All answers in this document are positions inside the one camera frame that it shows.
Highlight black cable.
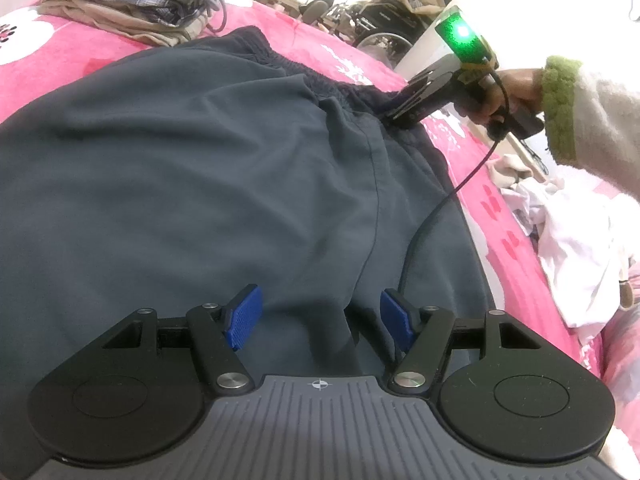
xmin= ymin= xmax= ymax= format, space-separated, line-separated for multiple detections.
xmin=397 ymin=70 xmax=511 ymax=296

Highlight pink floral blanket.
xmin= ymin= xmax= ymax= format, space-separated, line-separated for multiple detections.
xmin=0 ymin=0 xmax=608 ymax=381

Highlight person's right hand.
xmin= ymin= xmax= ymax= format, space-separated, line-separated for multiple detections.
xmin=479 ymin=68 xmax=546 ymax=122

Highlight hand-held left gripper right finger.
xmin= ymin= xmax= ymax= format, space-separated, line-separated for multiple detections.
xmin=380 ymin=287 xmax=567 ymax=396

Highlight white garment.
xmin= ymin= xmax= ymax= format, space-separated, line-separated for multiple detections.
xmin=510 ymin=177 xmax=633 ymax=331

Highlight beige clothes heap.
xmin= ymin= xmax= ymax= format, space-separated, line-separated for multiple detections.
xmin=370 ymin=0 xmax=451 ymax=16

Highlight black wheelchair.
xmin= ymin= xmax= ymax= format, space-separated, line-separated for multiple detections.
xmin=300 ymin=0 xmax=451 ymax=61

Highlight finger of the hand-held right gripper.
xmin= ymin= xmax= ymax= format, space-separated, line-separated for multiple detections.
xmin=384 ymin=77 xmax=468 ymax=128
xmin=407 ymin=57 xmax=458 ymax=90

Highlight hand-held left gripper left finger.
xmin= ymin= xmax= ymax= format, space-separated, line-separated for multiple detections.
xmin=70 ymin=284 xmax=264 ymax=397

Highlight beige cloth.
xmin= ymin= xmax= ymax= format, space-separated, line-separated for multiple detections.
xmin=487 ymin=154 xmax=536 ymax=188

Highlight stack of folded clothes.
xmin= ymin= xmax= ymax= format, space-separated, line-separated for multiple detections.
xmin=37 ymin=0 xmax=236 ymax=46

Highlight dark grey pants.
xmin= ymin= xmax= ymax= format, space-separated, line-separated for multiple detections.
xmin=0 ymin=25 xmax=501 ymax=396

